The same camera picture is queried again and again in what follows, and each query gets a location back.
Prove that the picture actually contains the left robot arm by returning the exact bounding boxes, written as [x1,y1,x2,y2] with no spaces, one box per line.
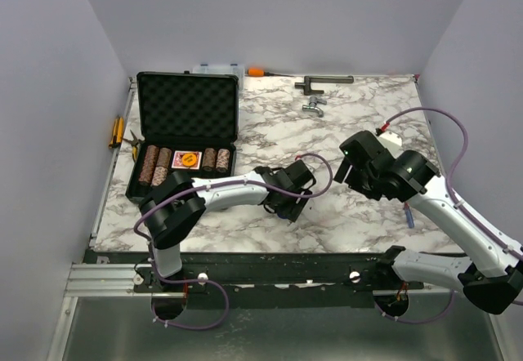
[139,160,316,292]

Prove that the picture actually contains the silver metal clamp lever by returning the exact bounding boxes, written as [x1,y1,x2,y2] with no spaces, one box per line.
[302,96,328,118]

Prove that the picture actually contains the front poker chip stack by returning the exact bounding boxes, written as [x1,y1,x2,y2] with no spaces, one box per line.
[150,166,168,187]

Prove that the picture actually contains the tall poker chip stack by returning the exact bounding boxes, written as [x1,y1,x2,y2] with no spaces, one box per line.
[138,145,160,186]

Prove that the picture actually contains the orange handled screwdriver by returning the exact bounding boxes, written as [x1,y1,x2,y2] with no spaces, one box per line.
[245,68,293,78]

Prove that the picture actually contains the yellow big blind button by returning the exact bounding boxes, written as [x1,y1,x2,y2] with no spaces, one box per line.
[181,153,199,167]

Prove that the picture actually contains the red playing card deck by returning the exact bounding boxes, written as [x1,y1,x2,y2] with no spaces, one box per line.
[171,150,203,170]

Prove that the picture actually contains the middle poker chip stack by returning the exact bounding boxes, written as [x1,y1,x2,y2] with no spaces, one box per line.
[156,148,172,168]

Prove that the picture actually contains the grey metal t-handle bar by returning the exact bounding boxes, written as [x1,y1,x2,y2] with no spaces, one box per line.
[294,75,355,96]

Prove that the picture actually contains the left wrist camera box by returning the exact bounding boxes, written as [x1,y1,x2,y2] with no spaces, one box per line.
[284,159,316,192]

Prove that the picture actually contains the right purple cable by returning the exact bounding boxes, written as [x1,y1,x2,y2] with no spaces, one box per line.
[373,107,523,325]

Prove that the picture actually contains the black metal base rail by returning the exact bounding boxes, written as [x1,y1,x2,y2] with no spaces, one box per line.
[83,250,423,311]

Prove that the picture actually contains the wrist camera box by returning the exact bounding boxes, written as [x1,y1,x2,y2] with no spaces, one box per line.
[340,131,403,170]
[284,159,316,192]

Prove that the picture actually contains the blue marker pen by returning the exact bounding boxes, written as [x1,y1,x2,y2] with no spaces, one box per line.
[404,203,415,229]

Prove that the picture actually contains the yellow black utility knife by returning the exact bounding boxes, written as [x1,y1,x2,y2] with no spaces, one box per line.
[108,116,124,149]

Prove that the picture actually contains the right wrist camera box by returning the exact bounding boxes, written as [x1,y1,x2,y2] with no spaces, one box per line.
[340,131,403,170]

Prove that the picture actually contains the clear plastic organizer box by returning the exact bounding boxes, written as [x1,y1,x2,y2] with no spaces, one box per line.
[191,63,246,91]

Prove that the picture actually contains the yellow handled pliers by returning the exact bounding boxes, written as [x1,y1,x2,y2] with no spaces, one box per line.
[128,131,143,162]

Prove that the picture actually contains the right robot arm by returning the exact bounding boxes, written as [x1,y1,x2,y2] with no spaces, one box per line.
[335,145,522,314]

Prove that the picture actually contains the black foam-lined carrying case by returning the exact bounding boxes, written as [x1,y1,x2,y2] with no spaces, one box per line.
[126,72,239,204]

